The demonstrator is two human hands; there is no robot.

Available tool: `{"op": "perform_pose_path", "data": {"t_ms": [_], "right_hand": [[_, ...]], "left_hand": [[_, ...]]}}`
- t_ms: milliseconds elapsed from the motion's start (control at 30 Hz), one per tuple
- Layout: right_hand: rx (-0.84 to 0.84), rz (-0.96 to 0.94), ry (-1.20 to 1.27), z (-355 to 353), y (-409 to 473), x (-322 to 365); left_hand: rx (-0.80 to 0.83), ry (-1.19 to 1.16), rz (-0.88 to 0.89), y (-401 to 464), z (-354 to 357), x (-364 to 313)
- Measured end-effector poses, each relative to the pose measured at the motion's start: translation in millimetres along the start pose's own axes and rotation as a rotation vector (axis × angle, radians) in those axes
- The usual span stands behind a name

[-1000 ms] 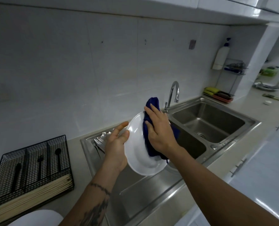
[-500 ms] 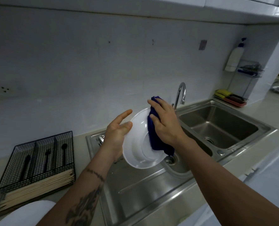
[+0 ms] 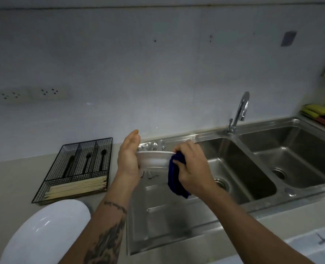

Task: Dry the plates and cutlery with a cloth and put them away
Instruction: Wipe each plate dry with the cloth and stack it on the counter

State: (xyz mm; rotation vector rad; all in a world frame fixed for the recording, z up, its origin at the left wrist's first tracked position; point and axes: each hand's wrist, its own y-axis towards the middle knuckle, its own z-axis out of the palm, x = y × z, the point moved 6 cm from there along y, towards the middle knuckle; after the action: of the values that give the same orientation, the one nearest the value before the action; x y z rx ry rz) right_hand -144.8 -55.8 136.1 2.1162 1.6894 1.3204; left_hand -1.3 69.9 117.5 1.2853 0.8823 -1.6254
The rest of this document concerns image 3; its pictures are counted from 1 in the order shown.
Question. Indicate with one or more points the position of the person's right hand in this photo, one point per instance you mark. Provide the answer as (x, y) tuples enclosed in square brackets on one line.
[(198, 175)]

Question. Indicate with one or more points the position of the yellow sponge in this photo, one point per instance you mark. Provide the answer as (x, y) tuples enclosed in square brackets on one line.
[(314, 109)]

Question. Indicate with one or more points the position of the bundle of wooden chopsticks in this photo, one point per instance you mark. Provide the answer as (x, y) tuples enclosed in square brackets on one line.
[(74, 188)]

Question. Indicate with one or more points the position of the person's left hand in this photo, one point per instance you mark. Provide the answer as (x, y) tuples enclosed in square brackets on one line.
[(128, 162)]

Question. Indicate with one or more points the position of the person's left forearm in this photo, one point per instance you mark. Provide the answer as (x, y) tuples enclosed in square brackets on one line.
[(102, 228)]

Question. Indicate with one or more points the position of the stainless steel double sink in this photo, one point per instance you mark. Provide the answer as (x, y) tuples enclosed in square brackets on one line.
[(288, 151)]

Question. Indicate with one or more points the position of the black spoon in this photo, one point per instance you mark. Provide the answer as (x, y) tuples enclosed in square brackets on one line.
[(103, 153)]

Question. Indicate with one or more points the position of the white wall cabinet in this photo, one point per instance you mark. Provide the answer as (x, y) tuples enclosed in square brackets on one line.
[(151, 1)]

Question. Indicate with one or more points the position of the black knife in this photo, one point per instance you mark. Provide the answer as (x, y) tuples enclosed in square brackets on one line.
[(69, 164)]

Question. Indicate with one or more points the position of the chrome faucet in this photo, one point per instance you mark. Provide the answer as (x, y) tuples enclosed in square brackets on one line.
[(244, 97)]

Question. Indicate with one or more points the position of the black fork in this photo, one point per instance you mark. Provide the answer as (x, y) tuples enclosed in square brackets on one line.
[(87, 162)]

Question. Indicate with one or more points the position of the white plate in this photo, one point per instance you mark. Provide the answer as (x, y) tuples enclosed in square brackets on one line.
[(41, 233), (154, 159)]

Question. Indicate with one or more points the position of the pile of steel cutlery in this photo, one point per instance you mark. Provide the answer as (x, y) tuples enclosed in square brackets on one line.
[(154, 146)]

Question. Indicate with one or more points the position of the dark blue cloth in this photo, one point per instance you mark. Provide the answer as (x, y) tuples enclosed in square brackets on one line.
[(173, 181)]

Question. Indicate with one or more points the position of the person's right forearm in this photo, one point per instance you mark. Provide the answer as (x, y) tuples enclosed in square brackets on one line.
[(250, 230)]

